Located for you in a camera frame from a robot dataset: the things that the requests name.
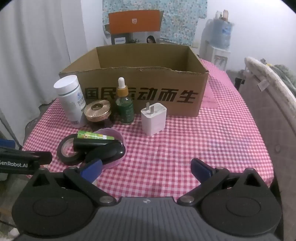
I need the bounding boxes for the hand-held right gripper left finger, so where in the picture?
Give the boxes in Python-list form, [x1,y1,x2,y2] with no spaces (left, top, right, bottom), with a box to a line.
[30,159,117,207]

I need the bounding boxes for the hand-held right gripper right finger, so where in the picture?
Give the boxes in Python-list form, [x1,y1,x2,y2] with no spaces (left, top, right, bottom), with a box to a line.
[178,158,265,207]

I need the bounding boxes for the pink round container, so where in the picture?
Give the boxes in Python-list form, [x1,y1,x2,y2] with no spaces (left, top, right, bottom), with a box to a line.
[92,128,127,171]

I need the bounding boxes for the black tape roll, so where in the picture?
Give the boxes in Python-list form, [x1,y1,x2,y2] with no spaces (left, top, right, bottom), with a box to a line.
[57,134,87,166]

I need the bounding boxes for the black cylindrical tube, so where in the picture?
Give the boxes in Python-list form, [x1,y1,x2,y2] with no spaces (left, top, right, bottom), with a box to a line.
[73,137,123,151]

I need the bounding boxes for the green lip balm tube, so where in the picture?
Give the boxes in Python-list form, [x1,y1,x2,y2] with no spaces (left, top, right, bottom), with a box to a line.
[77,130,115,141]

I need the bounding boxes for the gold lid jar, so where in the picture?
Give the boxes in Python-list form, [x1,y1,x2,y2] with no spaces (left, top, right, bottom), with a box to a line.
[84,99,112,128]

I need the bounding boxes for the green dropper bottle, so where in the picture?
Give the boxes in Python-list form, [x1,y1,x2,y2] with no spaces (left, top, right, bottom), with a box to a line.
[115,77,134,126]

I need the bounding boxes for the white charger plug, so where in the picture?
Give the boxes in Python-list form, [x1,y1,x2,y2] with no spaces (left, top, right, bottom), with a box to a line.
[141,102,167,136]

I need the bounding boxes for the white supplement bottle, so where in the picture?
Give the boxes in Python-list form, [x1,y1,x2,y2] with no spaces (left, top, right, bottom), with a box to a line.
[54,75,86,128]

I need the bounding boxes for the brown cardboard box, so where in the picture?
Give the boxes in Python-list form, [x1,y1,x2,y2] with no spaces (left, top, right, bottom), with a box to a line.
[59,44,210,117]

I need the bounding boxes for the pink checked tablecloth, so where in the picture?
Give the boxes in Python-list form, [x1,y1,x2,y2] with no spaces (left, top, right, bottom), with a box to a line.
[23,58,275,200]

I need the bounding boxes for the white curtain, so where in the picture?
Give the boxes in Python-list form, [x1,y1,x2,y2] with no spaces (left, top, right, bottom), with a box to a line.
[0,0,103,149]

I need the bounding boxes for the white water dispenser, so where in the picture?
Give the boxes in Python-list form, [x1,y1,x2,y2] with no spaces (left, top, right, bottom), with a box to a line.
[200,20,232,70]

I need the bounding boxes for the grey-green blanket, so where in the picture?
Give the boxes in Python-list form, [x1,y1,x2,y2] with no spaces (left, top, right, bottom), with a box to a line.
[273,64,296,88]

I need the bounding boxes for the blue water bottle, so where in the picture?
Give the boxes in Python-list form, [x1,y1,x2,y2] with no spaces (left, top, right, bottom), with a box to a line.
[211,19,234,49]

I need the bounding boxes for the blue floral cloth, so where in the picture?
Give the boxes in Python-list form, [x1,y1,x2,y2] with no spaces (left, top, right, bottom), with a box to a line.
[102,0,207,45]

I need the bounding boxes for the printed carton with orange flap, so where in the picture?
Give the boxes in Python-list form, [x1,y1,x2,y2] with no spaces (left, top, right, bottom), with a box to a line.
[104,10,163,45]

